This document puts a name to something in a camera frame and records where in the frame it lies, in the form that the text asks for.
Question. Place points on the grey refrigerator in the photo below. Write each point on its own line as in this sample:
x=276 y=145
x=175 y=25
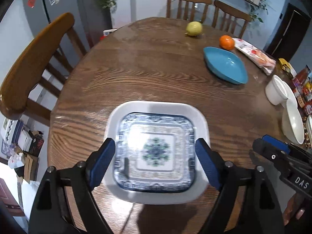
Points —
x=80 y=9

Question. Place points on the orange fruit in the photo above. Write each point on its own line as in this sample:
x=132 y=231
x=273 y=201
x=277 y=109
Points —
x=226 y=42

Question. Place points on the smallest white bowl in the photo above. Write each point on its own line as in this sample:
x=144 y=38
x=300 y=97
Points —
x=274 y=92

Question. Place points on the white snack bag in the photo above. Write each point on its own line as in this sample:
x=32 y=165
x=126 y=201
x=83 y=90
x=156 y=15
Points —
x=253 y=53

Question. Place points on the yellow packet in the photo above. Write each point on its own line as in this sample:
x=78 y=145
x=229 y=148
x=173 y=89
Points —
x=286 y=65

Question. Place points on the brown patterned packet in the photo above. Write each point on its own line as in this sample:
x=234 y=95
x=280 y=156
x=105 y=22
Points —
x=304 y=126

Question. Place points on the yellow-green pear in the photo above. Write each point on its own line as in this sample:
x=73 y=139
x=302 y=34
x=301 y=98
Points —
x=194 y=28

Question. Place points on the person's right hand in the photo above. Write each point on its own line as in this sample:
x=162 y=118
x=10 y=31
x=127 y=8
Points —
x=291 y=210

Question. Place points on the hanging green vine plant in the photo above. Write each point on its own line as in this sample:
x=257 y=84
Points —
x=259 y=9

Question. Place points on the white square plate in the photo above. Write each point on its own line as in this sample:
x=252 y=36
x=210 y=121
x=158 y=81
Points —
x=156 y=107

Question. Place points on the dark red floor mat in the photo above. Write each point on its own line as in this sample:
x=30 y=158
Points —
x=9 y=197

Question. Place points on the small white bowl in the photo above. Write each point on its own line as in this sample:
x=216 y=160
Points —
x=291 y=95

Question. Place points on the pile of boxes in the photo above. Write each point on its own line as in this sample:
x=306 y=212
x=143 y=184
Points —
x=24 y=146

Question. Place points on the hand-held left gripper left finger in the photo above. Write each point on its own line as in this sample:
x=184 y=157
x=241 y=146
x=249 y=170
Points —
x=104 y=162

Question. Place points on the medium white bowl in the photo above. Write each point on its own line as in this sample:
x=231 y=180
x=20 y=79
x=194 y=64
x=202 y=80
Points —
x=293 y=124

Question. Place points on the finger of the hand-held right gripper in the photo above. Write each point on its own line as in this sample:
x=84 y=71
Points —
x=265 y=151
x=275 y=141

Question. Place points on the white and red box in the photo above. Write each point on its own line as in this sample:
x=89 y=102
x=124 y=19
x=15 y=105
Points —
x=109 y=33

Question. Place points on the blue oval bowl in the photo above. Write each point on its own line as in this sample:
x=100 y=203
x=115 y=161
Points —
x=224 y=65

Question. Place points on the pile of red snack packets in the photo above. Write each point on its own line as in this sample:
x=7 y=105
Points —
x=303 y=87

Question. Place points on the blue patterned square plate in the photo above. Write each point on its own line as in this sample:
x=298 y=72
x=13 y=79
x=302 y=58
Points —
x=156 y=151

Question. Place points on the curved-back wooden chair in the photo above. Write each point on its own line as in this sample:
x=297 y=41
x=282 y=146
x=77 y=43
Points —
x=31 y=61

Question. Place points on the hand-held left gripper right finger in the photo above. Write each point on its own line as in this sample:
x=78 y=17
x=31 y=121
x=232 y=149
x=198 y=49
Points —
x=207 y=163

